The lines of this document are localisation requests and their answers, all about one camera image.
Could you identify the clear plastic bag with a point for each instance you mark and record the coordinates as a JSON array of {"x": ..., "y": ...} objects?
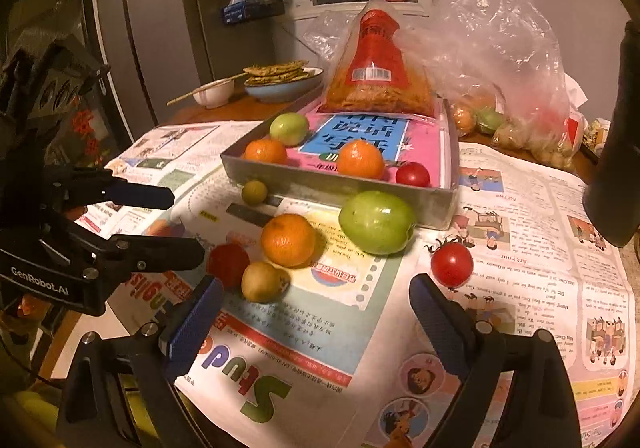
[{"x": 500, "y": 48}]

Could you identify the colourful cartoon newspaper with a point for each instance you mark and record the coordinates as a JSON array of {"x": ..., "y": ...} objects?
[{"x": 525, "y": 288}]

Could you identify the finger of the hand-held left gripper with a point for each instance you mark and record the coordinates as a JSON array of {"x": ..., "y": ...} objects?
[
  {"x": 145, "y": 194},
  {"x": 160, "y": 252}
]

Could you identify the grey refrigerator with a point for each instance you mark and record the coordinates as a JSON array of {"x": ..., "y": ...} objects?
[{"x": 160, "y": 53}]

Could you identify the pink and blue book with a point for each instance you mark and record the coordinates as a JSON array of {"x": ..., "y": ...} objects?
[{"x": 425, "y": 148}]

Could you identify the pile of small yellow fruits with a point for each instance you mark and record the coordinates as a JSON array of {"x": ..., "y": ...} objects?
[{"x": 540, "y": 143}]

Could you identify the red snack packet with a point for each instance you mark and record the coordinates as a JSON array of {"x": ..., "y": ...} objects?
[{"x": 375, "y": 53}]

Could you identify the orange fruit in bag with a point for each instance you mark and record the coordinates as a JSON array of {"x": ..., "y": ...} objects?
[{"x": 462, "y": 121}]

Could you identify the small olive-green fruit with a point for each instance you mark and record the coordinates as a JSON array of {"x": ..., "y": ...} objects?
[
  {"x": 254, "y": 192},
  {"x": 264, "y": 282}
]

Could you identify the red tomato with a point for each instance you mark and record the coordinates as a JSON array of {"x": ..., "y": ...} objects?
[
  {"x": 412, "y": 174},
  {"x": 452, "y": 264},
  {"x": 228, "y": 265}
]

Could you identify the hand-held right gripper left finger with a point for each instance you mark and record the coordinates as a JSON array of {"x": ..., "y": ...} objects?
[{"x": 192, "y": 330}]

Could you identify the green fruit in bag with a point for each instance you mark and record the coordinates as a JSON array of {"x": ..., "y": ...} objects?
[{"x": 490, "y": 121}]

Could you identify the orange mandarin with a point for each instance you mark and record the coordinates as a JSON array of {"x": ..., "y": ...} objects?
[
  {"x": 361, "y": 159},
  {"x": 288, "y": 240},
  {"x": 266, "y": 152}
]

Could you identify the blue bowl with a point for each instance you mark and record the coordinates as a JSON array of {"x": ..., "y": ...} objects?
[{"x": 280, "y": 91}]

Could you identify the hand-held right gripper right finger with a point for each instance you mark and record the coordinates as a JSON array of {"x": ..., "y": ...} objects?
[{"x": 440, "y": 328}]

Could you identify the large green apple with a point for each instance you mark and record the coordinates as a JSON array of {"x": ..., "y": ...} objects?
[{"x": 377, "y": 223}]

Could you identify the stack of flat pancakes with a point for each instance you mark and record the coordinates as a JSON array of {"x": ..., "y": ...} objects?
[{"x": 275, "y": 72}]

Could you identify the small white bowl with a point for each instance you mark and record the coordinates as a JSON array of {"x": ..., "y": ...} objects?
[{"x": 215, "y": 96}]

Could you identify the grey metal tray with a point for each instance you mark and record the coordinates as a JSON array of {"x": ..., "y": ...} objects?
[{"x": 320, "y": 189}]

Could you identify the blue tissue box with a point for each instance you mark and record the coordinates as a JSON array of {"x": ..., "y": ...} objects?
[{"x": 250, "y": 12}]

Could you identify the red paper decoration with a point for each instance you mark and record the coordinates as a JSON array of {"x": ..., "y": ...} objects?
[{"x": 87, "y": 133}]

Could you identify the newspaper with small photos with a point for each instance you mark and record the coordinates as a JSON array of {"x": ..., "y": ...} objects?
[{"x": 175, "y": 148}]

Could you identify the pair of wooden chopsticks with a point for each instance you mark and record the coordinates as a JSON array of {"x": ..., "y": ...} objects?
[{"x": 195, "y": 93}]

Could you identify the small green apple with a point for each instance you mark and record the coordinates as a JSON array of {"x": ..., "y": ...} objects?
[{"x": 288, "y": 128}]

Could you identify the black thermos bottle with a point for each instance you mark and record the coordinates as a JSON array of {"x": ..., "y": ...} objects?
[{"x": 620, "y": 153}]

